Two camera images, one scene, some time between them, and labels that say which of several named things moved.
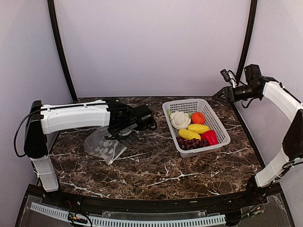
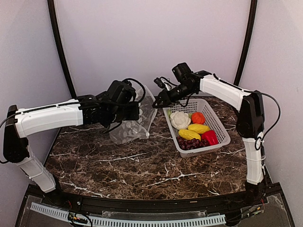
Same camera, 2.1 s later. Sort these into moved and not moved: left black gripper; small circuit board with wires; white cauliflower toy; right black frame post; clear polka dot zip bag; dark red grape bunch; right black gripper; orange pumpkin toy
Moved: left black gripper; clear polka dot zip bag; right black gripper
Not moved: white cauliflower toy; small circuit board with wires; right black frame post; orange pumpkin toy; dark red grape bunch
